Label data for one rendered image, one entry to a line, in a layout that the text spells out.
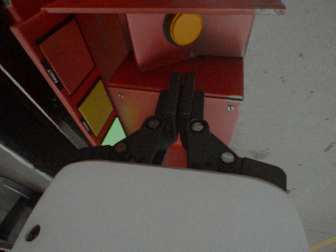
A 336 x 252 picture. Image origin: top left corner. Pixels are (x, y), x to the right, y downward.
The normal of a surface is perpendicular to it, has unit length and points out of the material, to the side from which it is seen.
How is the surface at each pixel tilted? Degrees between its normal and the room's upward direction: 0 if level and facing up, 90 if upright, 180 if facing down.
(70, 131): 90
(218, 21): 0
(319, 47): 0
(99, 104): 90
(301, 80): 0
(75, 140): 90
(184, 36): 35
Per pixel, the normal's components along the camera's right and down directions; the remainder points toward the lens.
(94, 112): 0.97, 0.14
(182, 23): 0.36, 0.70
